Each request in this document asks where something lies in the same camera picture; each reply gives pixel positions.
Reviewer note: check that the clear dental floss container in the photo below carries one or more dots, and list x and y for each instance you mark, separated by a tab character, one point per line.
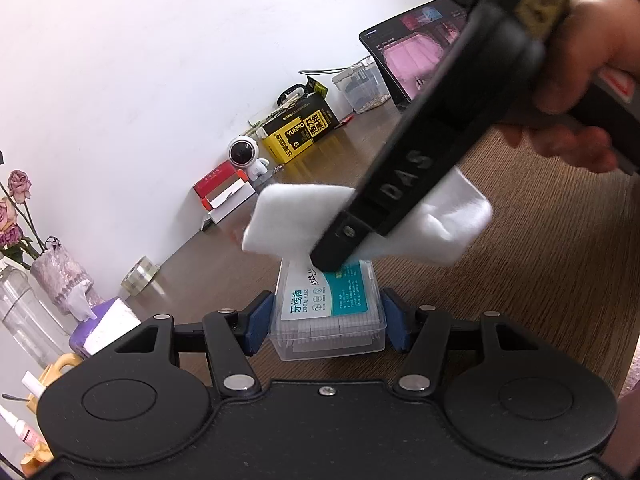
330	320

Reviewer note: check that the lace-wrapped vase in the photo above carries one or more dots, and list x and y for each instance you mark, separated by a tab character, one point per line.
57	275

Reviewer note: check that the white cleaning cloth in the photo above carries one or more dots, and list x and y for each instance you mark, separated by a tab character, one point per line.
290	220

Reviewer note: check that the clear tape roll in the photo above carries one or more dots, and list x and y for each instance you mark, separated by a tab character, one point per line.
140	274

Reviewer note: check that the yellow holder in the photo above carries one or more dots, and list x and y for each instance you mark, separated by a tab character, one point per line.
47	375

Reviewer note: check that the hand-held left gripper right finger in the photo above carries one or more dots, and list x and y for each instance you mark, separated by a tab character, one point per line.
397	324

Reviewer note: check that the clear plastic storage bin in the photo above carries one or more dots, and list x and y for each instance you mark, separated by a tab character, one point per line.
362	87

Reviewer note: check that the black tablet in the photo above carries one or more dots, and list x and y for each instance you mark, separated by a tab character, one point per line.
400	50

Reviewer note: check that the clear glass jar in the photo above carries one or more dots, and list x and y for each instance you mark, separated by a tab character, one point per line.
22	315

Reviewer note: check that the purple tissue box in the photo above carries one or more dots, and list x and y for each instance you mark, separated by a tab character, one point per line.
107	325

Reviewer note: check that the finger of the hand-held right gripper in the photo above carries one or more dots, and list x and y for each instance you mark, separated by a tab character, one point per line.
400	180

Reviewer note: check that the person's right hand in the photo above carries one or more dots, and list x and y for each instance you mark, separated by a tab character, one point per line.
600	30

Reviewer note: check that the yellow and black box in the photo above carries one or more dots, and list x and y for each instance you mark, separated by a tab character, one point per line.
297	132

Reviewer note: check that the white small tube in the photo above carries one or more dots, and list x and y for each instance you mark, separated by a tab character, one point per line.
34	384

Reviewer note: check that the pink glue tube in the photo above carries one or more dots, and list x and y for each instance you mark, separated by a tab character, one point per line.
20	427

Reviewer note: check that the white and red box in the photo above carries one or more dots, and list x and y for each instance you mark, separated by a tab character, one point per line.
227	196

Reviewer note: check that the black wristband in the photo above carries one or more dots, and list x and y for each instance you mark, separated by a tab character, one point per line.
292	94

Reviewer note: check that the flat white box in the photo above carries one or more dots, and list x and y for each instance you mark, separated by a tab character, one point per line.
225	216

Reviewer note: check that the pink cloth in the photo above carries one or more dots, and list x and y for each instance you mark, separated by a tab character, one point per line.
631	375

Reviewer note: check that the white robot-shaped camera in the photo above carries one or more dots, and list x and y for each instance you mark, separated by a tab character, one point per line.
245	155

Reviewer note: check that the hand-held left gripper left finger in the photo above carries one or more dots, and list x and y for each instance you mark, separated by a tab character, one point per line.
259	321

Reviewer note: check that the dried pink roses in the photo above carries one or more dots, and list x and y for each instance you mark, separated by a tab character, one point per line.
12	210

